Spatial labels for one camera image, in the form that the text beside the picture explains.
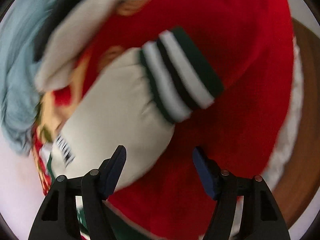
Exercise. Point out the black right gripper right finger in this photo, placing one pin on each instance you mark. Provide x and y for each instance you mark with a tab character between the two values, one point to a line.
245	208

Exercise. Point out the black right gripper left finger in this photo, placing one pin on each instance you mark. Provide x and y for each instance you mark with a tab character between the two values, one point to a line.
57	217

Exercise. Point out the green white varsity jacket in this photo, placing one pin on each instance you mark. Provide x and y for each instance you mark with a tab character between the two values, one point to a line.
159	100

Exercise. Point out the red floral blanket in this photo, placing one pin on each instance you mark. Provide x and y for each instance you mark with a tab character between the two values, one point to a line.
256	61

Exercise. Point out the light blue garment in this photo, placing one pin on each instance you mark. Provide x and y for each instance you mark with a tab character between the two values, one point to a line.
19	97

